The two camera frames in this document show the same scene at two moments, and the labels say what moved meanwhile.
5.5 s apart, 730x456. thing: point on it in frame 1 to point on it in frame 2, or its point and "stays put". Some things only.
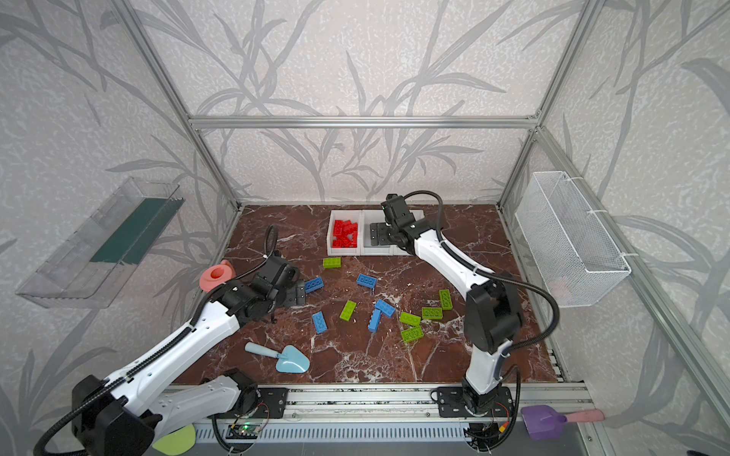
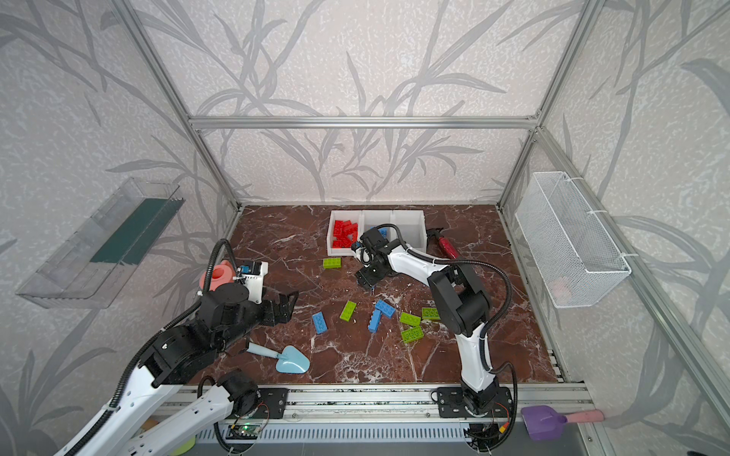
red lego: (352, 233) stays put
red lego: (349, 243) stays put
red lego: (338, 228) stays put
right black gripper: (385, 235) to (371, 271)
